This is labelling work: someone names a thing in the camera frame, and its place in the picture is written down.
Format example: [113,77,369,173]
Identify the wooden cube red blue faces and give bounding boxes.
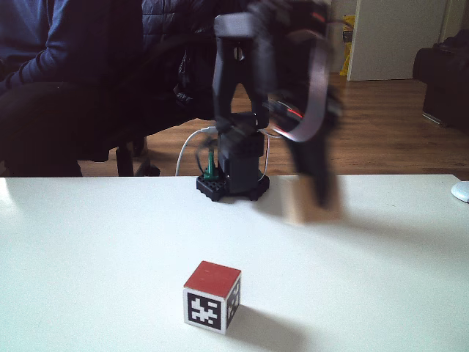
[182,260,243,336]

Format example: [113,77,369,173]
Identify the yellow bag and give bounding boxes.
[339,14,356,77]

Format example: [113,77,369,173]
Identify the white computer mouse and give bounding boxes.
[450,180,469,203]

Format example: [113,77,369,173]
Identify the black chair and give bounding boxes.
[109,32,221,177]

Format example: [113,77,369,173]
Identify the dark quilted jacket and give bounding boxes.
[141,0,254,114]

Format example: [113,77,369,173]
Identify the white door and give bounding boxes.
[346,0,451,82]

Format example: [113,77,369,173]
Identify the thin white wire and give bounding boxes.
[256,128,281,180]

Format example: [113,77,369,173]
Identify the white power cable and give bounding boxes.
[175,126,221,177]

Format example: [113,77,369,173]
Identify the grey flat ribbon cable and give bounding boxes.
[270,29,330,143]

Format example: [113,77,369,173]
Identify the black sofa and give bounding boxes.
[413,29,469,129]

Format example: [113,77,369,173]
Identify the person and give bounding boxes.
[0,0,191,177]

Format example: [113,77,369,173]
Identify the wooden cube with green face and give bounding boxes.
[284,175,346,226]

